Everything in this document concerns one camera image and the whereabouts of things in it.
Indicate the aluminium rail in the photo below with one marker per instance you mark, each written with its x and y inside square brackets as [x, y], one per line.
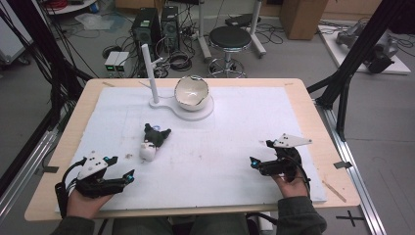
[23, 176]
[355, 176]

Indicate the white power supply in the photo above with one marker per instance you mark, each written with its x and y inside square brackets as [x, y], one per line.
[123, 62]
[111, 62]

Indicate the person's legs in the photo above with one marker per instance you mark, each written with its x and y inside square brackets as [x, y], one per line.
[147, 226]

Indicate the white eggshell bowl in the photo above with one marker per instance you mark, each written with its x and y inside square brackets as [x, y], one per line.
[191, 91]

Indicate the white stand with post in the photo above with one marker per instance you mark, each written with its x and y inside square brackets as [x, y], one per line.
[192, 115]

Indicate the large black computer tower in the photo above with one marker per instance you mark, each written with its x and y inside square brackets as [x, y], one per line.
[145, 31]

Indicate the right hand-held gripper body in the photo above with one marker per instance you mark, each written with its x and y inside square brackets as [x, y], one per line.
[281, 163]

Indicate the wooden stick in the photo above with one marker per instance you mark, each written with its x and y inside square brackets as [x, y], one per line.
[334, 191]

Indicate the white platform board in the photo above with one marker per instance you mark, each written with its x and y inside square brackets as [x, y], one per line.
[399, 67]

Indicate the grey robot equipment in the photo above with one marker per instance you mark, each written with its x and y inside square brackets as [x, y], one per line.
[381, 52]

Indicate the person's left hand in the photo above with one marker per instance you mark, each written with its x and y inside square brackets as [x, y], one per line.
[85, 205]

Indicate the person's right hand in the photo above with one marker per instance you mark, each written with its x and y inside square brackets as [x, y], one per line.
[292, 187]

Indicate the white foam mat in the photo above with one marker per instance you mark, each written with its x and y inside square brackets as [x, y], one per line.
[212, 163]

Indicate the wooden table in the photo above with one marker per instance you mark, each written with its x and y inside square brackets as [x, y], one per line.
[310, 107]

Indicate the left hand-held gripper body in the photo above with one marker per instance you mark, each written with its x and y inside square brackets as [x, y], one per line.
[93, 164]

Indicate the small black computer tower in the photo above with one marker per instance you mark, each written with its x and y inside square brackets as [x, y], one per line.
[170, 27]

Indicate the cardboard box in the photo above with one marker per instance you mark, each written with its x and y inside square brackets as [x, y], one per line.
[301, 19]

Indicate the black round stool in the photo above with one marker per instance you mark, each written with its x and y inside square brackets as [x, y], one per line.
[230, 37]

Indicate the white desk leg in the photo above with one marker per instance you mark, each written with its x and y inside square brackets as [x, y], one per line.
[204, 42]
[256, 36]

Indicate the black metal frame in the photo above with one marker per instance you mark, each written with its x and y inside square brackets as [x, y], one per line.
[49, 58]
[355, 55]

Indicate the black and white toy figure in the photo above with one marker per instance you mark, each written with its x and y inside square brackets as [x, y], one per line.
[153, 138]

